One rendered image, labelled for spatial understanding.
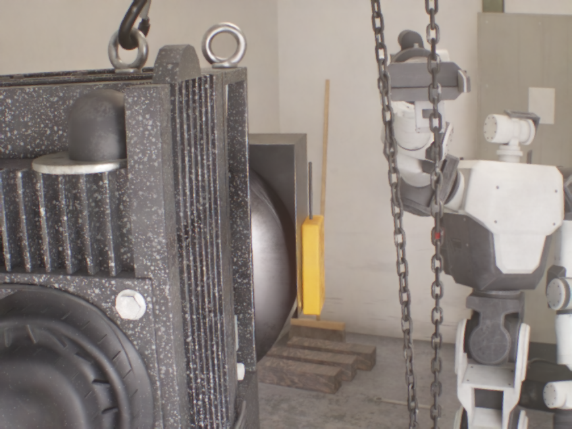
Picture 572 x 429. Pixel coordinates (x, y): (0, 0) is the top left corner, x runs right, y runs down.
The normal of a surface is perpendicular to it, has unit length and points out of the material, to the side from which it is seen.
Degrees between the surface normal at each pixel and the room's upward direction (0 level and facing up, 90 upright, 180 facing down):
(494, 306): 79
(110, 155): 90
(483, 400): 123
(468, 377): 8
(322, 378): 90
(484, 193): 74
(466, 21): 90
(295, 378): 90
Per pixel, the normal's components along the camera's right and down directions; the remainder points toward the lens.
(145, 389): -0.15, 0.24
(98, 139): 0.08, 0.24
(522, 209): 0.29, 0.07
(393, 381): -0.02, -0.97
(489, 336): -0.34, 0.04
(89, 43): 0.93, 0.07
